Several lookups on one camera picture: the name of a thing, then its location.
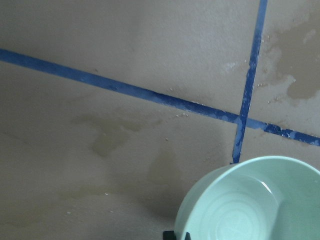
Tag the mint green ceramic bowl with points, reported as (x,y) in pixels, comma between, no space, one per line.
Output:
(264,198)

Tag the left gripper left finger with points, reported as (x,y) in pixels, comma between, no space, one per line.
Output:
(169,234)

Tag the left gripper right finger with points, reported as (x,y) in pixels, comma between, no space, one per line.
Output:
(187,234)

